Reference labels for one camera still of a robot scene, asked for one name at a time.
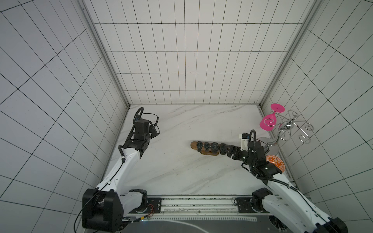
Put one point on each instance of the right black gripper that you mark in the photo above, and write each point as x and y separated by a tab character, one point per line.
238	153

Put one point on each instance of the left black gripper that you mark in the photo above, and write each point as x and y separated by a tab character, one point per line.
153	130

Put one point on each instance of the black round wrist watch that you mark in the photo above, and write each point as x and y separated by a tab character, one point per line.
215	147

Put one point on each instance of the black slim round watch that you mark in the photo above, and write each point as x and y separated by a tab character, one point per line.
207	147
200	146

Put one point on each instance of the brown wooden watch stand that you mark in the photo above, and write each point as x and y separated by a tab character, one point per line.
194	147

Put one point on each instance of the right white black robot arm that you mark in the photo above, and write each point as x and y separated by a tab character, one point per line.
302	216

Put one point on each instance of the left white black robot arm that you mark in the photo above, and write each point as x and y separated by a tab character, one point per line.
115	181

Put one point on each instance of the orange patterned plate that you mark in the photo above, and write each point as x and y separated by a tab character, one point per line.
277	162

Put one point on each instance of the pink plastic wine glass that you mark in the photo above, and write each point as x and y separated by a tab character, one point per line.
270	121

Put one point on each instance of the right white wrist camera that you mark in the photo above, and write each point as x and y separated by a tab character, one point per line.
245	137

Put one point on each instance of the silver wire glass rack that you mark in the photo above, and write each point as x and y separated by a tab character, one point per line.
285	126

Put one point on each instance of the aluminium mounting rail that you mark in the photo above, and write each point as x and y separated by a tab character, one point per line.
201	205

